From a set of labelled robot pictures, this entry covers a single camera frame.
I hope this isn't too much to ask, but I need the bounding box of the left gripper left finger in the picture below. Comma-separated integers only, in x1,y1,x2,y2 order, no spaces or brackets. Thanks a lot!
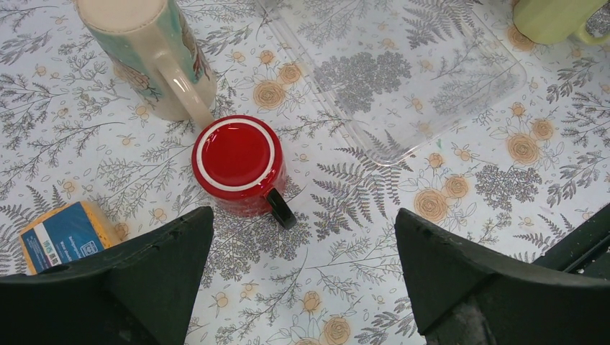
1,206,214,344

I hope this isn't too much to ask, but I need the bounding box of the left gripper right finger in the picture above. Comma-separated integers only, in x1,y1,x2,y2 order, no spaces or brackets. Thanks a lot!
394,208,609,344

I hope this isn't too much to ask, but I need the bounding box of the red mug black handle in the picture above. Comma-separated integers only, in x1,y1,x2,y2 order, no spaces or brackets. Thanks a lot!
191,115,297,229

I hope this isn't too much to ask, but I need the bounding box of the tall cream illustrated mug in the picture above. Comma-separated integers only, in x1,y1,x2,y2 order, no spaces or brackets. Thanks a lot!
76,0,217,128

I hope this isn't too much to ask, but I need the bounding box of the light green mug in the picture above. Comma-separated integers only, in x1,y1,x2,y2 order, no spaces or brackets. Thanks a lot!
513,0,609,45

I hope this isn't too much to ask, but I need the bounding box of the yellow sponge blue label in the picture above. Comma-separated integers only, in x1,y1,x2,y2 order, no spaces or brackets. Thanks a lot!
19,201,122,275

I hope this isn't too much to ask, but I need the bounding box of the floral tablecloth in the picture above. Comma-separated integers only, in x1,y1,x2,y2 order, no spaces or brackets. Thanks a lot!
1,1,609,344

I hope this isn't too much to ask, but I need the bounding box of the clear plastic tray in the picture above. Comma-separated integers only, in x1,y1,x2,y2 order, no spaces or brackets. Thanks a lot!
257,1,526,165

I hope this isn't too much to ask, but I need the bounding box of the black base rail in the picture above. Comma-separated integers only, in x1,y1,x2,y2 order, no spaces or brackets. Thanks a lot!
533,206,609,281

